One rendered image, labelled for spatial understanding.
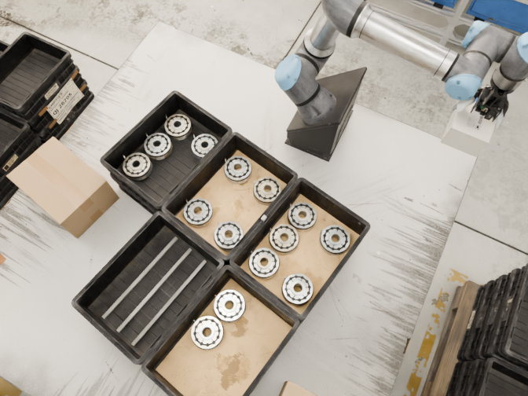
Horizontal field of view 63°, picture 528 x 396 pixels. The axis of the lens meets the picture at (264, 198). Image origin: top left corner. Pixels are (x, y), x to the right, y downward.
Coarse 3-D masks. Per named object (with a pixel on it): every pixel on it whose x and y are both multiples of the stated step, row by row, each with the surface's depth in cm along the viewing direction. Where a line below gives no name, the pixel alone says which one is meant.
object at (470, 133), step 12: (468, 108) 138; (456, 120) 136; (468, 120) 136; (480, 120) 136; (456, 132) 135; (468, 132) 134; (480, 132) 134; (492, 132) 134; (456, 144) 140; (468, 144) 137; (480, 144) 135
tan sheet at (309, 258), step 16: (288, 208) 157; (320, 208) 157; (288, 224) 154; (320, 224) 154; (336, 224) 154; (304, 240) 152; (336, 240) 152; (352, 240) 152; (288, 256) 150; (304, 256) 150; (320, 256) 150; (336, 256) 150; (288, 272) 147; (304, 272) 147; (320, 272) 147; (272, 288) 145; (320, 288) 145; (288, 304) 143; (304, 304) 143
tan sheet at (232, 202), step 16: (224, 176) 162; (256, 176) 162; (272, 176) 162; (208, 192) 159; (224, 192) 159; (240, 192) 159; (224, 208) 157; (240, 208) 157; (256, 208) 157; (208, 224) 154; (240, 224) 154; (208, 240) 152
